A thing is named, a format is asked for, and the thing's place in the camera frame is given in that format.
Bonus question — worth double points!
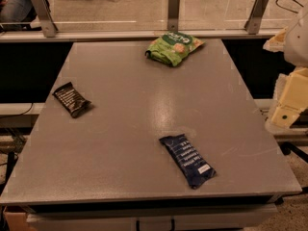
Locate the right metal bracket post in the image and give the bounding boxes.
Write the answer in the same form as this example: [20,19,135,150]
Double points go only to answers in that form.
[244,0,269,35]

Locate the seated person in jeans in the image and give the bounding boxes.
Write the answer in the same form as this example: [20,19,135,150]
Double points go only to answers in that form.
[0,0,37,31]

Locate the black cable at left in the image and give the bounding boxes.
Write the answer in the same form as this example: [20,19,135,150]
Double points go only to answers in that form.
[0,102,35,119]

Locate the dark chocolate rxbar wrapper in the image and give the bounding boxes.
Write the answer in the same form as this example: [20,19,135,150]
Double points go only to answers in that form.
[53,82,91,118]

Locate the left metal bracket post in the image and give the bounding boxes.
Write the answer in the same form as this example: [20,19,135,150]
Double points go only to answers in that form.
[31,0,58,38]

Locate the middle metal bracket post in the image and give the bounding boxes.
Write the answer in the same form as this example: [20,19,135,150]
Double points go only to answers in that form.
[167,0,180,32]

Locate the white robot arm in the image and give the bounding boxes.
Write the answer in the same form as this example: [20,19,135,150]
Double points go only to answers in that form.
[263,4,308,133]

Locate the blue rxbar wrapper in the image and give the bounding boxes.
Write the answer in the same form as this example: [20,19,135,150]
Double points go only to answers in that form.
[159,134,216,190]

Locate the metal bracket post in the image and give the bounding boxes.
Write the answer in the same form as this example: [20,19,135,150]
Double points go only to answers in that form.
[31,0,58,38]
[244,0,269,35]
[167,0,180,32]

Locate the cardboard box corner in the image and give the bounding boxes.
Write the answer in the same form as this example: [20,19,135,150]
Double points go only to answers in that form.
[4,206,37,231]

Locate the green rice chip bag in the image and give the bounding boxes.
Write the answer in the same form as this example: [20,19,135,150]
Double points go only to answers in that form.
[145,32,204,67]

